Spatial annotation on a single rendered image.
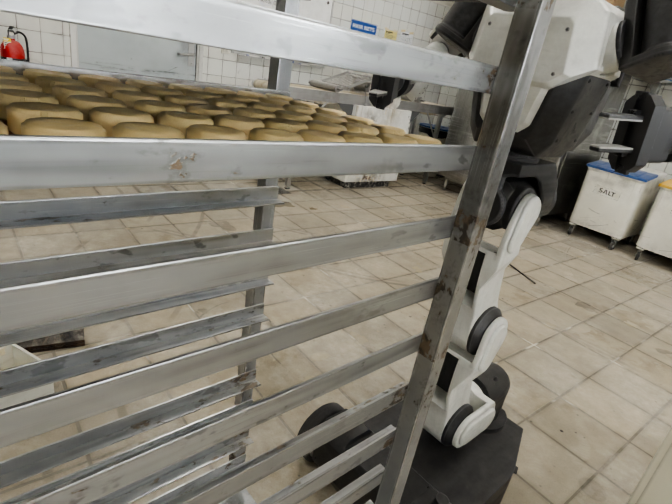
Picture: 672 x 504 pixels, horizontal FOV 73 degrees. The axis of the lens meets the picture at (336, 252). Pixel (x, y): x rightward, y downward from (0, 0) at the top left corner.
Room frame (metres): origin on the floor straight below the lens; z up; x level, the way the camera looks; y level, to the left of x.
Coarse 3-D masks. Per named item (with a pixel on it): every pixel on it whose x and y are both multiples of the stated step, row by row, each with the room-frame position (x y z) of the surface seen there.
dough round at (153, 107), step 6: (138, 102) 0.46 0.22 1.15; (144, 102) 0.46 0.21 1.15; (150, 102) 0.47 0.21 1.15; (156, 102) 0.48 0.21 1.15; (162, 102) 0.48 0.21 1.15; (168, 102) 0.49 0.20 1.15; (138, 108) 0.45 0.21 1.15; (144, 108) 0.45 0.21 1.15; (150, 108) 0.45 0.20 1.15; (156, 108) 0.45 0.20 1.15; (162, 108) 0.45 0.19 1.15; (168, 108) 0.46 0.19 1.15; (174, 108) 0.46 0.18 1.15; (180, 108) 0.47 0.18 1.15; (156, 114) 0.45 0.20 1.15; (156, 120) 0.45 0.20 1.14
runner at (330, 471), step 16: (384, 432) 0.59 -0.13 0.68; (352, 448) 0.54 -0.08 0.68; (368, 448) 0.53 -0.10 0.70; (336, 464) 0.48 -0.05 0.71; (352, 464) 0.50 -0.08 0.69; (304, 480) 0.47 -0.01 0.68; (320, 480) 0.46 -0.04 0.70; (272, 496) 0.43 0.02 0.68; (288, 496) 0.42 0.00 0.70; (304, 496) 0.44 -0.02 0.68
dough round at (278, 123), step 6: (264, 120) 0.50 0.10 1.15; (270, 120) 0.50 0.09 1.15; (276, 120) 0.50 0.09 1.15; (282, 120) 0.51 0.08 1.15; (288, 120) 0.52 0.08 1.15; (264, 126) 0.49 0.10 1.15; (270, 126) 0.49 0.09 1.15; (276, 126) 0.48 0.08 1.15; (282, 126) 0.48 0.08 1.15; (288, 126) 0.49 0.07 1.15; (294, 126) 0.49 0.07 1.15; (300, 126) 0.49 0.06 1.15; (306, 126) 0.52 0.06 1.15; (294, 132) 0.49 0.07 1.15
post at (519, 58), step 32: (544, 0) 0.55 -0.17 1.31; (512, 32) 0.56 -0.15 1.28; (544, 32) 0.56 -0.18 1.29; (512, 64) 0.56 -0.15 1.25; (512, 96) 0.55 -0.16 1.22; (512, 128) 0.56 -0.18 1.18; (480, 160) 0.56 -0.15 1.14; (480, 192) 0.55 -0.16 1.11; (480, 224) 0.56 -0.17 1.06; (448, 256) 0.56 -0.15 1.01; (448, 288) 0.55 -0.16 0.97; (448, 320) 0.55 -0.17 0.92; (416, 384) 0.56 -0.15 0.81; (416, 416) 0.55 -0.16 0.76; (416, 448) 0.57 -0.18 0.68; (384, 480) 0.56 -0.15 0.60
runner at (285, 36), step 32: (0, 0) 0.24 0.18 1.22; (32, 0) 0.25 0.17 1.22; (64, 0) 0.26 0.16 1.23; (96, 0) 0.27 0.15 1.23; (128, 0) 0.28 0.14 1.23; (160, 0) 0.29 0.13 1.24; (192, 0) 0.31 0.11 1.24; (224, 0) 0.32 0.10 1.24; (128, 32) 0.28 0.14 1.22; (160, 32) 0.29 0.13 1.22; (192, 32) 0.31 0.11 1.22; (224, 32) 0.32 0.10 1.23; (256, 32) 0.34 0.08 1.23; (288, 32) 0.36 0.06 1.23; (320, 32) 0.38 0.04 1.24; (352, 32) 0.40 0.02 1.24; (320, 64) 0.38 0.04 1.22; (352, 64) 0.41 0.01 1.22; (384, 64) 0.44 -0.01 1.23; (416, 64) 0.47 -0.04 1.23; (448, 64) 0.50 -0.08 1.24; (480, 64) 0.54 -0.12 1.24
